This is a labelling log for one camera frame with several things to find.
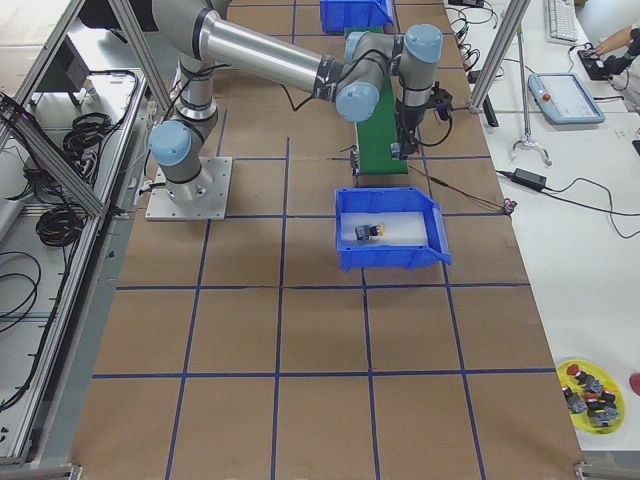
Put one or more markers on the yellow push button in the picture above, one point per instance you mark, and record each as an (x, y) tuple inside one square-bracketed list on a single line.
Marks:
[(365, 233)]

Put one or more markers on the yellow plate of buttons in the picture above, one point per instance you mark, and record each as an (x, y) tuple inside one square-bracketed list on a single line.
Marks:
[(594, 401)]

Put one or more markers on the green conveyor belt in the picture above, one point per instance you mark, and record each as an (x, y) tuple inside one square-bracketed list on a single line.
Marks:
[(376, 140)]

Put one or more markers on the white foam pad near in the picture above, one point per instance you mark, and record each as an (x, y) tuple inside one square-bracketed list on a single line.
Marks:
[(400, 229)]

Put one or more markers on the near blue plastic bin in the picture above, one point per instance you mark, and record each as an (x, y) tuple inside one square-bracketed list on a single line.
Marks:
[(392, 199)]

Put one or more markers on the blue plastic bin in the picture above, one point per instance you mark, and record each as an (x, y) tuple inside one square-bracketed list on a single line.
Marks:
[(392, 199), (338, 15)]

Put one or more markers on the metal grabber stick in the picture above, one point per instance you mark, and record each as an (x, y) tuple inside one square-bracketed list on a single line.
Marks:
[(527, 142)]

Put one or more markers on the black power adapter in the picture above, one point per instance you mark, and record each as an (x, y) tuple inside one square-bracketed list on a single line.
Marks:
[(529, 179)]

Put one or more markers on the far blue plastic bin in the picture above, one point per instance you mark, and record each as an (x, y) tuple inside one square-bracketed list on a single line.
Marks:
[(338, 15)]

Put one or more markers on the robot teach pendant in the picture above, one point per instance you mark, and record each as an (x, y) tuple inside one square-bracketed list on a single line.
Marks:
[(564, 100)]

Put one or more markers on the white keyboard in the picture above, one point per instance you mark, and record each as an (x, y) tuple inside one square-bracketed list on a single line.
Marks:
[(561, 21)]

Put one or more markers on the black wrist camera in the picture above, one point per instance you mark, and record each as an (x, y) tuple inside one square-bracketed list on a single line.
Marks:
[(442, 103)]

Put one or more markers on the aluminium frame post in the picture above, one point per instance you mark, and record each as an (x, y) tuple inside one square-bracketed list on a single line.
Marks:
[(514, 13)]

